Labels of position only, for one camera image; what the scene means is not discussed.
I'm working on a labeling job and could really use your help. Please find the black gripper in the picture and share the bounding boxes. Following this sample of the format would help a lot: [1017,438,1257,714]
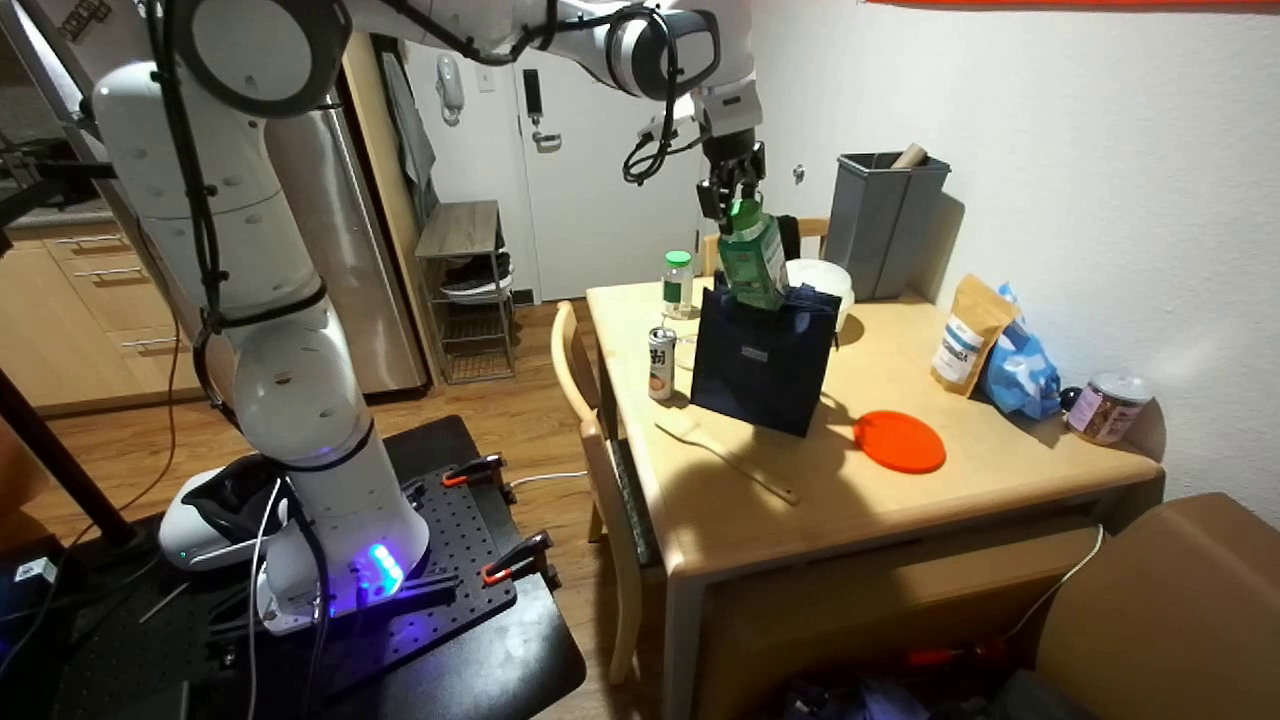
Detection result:
[696,126,763,227]

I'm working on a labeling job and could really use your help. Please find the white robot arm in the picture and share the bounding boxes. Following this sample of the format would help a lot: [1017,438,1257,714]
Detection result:
[93,0,760,634]

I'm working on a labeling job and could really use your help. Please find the clear bottle green cap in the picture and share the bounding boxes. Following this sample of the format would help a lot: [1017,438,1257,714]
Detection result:
[665,247,693,314]

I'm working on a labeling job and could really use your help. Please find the brown paper bag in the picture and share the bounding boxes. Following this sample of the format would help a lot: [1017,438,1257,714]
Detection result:
[932,274,1017,395]

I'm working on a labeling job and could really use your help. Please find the blue plastic bag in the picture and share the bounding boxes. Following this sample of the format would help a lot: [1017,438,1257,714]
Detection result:
[981,318,1062,421]

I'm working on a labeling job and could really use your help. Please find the white stacked bowls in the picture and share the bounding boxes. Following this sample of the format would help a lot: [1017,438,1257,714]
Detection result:
[784,258,851,329]

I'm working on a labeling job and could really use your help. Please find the small silver can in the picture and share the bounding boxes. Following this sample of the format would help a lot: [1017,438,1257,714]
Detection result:
[648,325,675,405]

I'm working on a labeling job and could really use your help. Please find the grey bin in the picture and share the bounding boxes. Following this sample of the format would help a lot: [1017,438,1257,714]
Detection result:
[825,150,949,298]

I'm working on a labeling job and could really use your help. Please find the wooden side shelf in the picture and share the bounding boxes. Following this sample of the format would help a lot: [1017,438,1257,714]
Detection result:
[416,200,520,379]

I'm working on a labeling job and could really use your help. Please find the orange round lid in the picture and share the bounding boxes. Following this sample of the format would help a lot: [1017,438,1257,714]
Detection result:
[851,408,949,476]

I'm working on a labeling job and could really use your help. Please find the wooden table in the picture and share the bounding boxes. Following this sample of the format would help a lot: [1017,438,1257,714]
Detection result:
[588,280,1165,720]

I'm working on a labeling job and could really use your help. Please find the wooden chair front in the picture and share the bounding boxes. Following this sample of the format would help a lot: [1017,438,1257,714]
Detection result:
[551,298,653,685]

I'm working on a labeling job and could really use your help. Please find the orange clamp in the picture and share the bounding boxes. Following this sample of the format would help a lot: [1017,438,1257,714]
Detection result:
[437,451,504,487]

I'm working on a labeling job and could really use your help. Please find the pink lidded jar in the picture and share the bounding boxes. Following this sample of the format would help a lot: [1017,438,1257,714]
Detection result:
[1063,371,1158,442]

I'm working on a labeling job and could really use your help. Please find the purple clothes pile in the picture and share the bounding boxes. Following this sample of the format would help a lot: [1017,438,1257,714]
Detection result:
[773,656,1046,720]

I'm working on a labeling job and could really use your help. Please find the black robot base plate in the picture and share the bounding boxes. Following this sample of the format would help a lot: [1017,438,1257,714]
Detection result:
[54,417,583,720]

